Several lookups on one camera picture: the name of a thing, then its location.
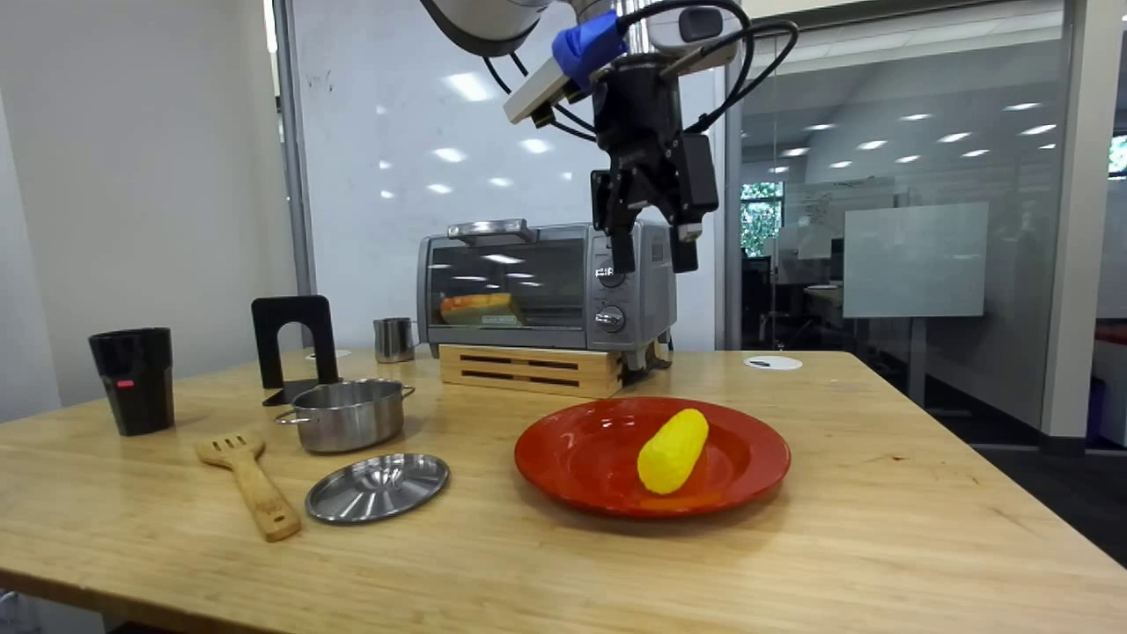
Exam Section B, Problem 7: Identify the small steel cup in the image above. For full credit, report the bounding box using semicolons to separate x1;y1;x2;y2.
370;314;420;367

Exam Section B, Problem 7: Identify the small steel pot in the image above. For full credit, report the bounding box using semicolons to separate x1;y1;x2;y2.
278;378;420;458

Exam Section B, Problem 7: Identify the yellow corn cob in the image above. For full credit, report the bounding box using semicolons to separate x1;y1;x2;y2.
633;406;715;498

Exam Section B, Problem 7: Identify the orange food inside toaster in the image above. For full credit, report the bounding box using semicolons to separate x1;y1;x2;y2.
438;290;520;326

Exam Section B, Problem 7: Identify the white board behind glass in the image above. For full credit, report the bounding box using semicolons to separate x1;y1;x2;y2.
843;202;993;320

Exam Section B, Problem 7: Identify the wooden slotted spatula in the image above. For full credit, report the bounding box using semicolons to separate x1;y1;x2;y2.
194;428;305;545

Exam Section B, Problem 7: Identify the white table cable grommet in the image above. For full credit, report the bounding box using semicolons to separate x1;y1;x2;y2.
743;353;808;378

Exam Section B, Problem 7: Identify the black cable bundle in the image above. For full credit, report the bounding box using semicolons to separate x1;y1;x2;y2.
484;0;804;145

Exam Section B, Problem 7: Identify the red plate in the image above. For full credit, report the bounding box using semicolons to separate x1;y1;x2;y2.
510;394;797;526

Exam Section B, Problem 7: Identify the wooden slatted stand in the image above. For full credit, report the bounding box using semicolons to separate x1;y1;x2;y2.
438;340;632;399

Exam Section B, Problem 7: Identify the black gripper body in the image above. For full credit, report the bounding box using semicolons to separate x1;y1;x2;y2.
590;50;721;225

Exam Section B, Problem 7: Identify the silver toaster oven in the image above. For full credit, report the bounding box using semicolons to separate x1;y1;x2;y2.
417;219;680;355

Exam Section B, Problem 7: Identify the steel pot lid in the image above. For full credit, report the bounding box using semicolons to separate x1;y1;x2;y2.
302;449;455;527

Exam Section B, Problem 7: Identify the white wrist camera blue mount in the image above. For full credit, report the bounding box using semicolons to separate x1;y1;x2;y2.
504;9;632;125

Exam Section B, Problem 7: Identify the black plastic cup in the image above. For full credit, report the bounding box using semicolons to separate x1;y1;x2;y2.
85;325;179;440

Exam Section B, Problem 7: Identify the black metal bookend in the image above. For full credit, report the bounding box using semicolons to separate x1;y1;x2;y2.
251;291;341;410

